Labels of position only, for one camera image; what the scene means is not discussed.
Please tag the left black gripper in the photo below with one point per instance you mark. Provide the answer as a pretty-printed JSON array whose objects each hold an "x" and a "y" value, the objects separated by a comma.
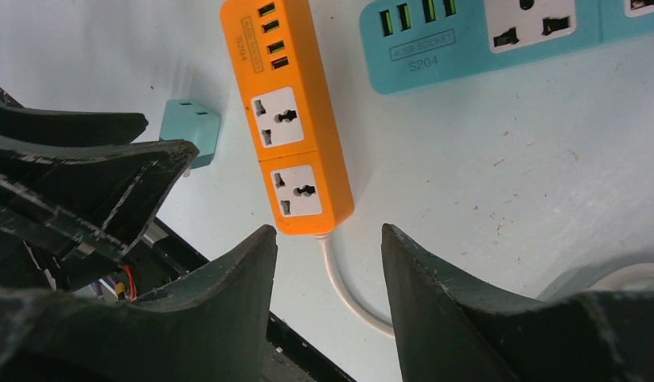
[{"x": 72, "y": 185}]

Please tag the white plug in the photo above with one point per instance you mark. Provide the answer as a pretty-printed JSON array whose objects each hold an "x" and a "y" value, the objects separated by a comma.
[{"x": 628, "y": 272}]

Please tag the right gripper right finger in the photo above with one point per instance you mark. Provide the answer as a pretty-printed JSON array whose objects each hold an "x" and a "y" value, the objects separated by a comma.
[{"x": 450, "y": 325}]

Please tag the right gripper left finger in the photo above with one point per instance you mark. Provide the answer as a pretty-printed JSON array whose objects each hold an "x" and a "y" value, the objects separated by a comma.
[{"x": 48, "y": 335}]

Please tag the blue power strip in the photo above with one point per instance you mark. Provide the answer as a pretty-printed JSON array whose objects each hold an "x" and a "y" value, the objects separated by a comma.
[{"x": 412, "y": 44}]

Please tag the teal small plug adapter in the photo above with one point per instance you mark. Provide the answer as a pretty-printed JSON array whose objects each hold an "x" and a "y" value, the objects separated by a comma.
[{"x": 188, "y": 120}]

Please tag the orange power strip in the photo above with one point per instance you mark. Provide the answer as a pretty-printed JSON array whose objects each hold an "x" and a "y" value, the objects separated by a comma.
[{"x": 279, "y": 72}]

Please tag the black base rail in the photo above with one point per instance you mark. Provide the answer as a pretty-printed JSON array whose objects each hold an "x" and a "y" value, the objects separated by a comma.
[{"x": 164, "y": 267}]

